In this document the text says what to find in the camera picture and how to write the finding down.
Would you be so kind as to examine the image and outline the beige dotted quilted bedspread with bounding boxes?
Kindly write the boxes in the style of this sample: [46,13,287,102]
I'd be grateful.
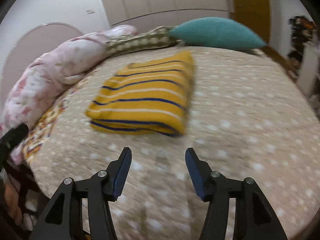
[29,47,319,239]

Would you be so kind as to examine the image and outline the white wardrobe doors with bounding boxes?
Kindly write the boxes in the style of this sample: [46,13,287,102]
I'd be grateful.
[102,0,230,32]

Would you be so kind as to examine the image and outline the pink rounded headboard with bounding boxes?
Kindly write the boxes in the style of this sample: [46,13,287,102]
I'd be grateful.
[1,22,83,105]

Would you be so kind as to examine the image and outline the white shelf unit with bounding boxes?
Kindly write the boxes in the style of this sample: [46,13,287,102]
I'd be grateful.
[296,43,319,98]

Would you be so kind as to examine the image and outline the pink floral fleece blanket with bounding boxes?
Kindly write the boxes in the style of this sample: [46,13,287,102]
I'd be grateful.
[0,24,138,165]

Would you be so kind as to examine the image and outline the colourful diamond pattern blanket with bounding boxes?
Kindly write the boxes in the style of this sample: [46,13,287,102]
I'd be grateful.
[22,77,88,166]

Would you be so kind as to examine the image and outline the olive patterned bolster pillow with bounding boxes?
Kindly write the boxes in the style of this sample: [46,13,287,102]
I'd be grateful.
[105,26,184,57]

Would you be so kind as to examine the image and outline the yellow striped knit sweater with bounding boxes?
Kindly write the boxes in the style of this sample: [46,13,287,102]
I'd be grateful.
[85,50,194,137]

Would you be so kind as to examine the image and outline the teal cushion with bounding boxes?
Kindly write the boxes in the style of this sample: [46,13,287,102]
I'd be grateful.
[169,17,266,51]

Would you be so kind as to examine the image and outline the yellow wooden door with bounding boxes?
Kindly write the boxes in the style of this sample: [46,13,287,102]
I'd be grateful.
[233,0,271,43]

